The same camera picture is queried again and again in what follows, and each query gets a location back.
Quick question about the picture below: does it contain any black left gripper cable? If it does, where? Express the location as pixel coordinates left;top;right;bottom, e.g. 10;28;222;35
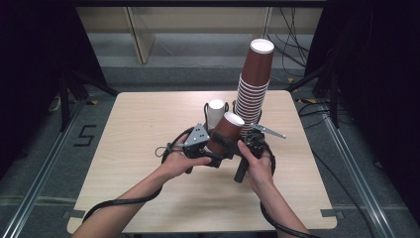
81;126;196;223

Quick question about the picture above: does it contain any dark double cup holder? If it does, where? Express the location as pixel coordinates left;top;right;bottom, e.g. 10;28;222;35
202;99;263;134

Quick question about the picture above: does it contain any black metal stand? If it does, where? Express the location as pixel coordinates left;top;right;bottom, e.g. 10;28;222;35
285;61;342;130
58;67;121;133

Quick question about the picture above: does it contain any person's left hand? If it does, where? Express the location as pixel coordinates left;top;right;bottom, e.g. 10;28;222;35
160;133;212;179

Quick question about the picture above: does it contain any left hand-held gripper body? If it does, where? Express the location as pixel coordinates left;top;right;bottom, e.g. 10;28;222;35
182;122;213;160

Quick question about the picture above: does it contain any bundle of black cables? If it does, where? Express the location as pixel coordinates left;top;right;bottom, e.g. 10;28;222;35
271;7;312;77

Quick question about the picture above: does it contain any stack of brown cups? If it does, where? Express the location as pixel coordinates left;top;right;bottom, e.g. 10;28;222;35
232;38;275;137

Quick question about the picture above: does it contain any metal floor rail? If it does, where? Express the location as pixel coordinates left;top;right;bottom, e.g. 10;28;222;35
320;104;399;238
0;98;89;238

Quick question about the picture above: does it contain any white post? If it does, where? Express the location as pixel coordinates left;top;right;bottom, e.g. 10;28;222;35
262;7;274;33

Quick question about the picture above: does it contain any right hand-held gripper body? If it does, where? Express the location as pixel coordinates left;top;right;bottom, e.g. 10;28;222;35
233;122;287;183

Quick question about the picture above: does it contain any short black floor cable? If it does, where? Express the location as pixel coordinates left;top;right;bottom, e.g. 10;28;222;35
296;100;332;131

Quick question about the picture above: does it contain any grey tape piece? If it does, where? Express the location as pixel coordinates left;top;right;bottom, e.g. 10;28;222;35
320;208;346;220

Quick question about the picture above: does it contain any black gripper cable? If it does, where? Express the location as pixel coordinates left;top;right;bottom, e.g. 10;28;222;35
260;144;319;238
81;126;196;223

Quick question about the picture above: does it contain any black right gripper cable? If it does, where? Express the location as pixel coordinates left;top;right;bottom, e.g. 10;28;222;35
260;144;319;238

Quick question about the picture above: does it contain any white coiled cable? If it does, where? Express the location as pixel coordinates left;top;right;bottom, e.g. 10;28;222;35
48;94;64;114

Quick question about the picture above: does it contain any brown paper cup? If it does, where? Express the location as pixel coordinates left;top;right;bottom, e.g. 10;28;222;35
206;111;246;157

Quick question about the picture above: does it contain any white paper cup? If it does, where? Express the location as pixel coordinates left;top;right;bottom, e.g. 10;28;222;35
207;98;227;131

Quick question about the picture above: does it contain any light wooden post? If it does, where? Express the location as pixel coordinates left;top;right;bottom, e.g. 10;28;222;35
123;7;157;65

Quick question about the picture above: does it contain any long black floor cable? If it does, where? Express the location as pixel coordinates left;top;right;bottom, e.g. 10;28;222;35
310;148;376;238

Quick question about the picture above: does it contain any dark curtain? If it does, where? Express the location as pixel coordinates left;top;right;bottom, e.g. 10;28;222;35
0;0;109;173
304;0;420;227

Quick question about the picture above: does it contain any person's right hand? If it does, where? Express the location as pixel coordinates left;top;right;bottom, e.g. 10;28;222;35
237;140;275;196

